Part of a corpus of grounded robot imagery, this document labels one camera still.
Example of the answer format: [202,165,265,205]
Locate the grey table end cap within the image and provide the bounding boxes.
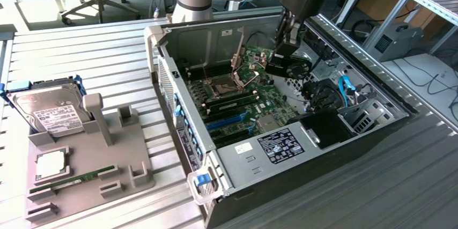
[0,24,17,41]

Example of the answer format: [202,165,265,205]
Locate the black plastic fan shroud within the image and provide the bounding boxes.
[286,109,359,151]

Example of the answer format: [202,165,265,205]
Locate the black wire bundle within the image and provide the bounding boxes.
[301,81,340,112]

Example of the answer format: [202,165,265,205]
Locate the aluminium slat table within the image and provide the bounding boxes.
[363,0,458,53]

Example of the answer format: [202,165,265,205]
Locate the open black PC case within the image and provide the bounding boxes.
[142,4,421,229]

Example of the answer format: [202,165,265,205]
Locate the metal disk bay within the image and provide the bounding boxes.
[337,100,393,136]

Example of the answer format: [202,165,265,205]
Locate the grey machine with handle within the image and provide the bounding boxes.
[371,22,424,62]

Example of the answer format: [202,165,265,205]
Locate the green motherboard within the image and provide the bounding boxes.
[184,64,308,148]

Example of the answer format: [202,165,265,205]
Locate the green RAM stick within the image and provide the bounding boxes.
[33,164,117,191]

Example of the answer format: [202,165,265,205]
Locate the silver CPU chip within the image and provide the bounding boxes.
[34,152,70,180]

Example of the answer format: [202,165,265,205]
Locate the black looped wire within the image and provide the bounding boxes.
[246,32,276,49]

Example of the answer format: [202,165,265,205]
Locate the silver chipset heatsink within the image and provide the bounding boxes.
[256,115,281,133]

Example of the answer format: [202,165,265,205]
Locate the hard disk with blue carrier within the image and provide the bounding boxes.
[0,72,90,138]

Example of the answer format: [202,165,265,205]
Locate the blue expansion slot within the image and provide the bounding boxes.
[205,116,242,131]

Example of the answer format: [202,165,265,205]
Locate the black RAM slot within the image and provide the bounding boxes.
[185,62,233,74]

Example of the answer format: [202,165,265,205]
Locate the black installed RAM stick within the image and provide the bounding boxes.
[205,93,260,113]

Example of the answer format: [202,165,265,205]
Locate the metal socket cover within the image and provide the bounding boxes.
[232,65,261,89]

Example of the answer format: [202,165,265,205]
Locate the grey plastic parts rack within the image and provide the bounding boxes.
[22,92,157,223]

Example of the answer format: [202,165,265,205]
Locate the grey office chair base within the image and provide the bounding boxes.
[58,0,142,25]

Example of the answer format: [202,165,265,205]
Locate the grey power supply unit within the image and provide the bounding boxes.
[213,121,321,190]

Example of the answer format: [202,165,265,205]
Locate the blue SATA wire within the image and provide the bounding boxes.
[337,75,359,109]

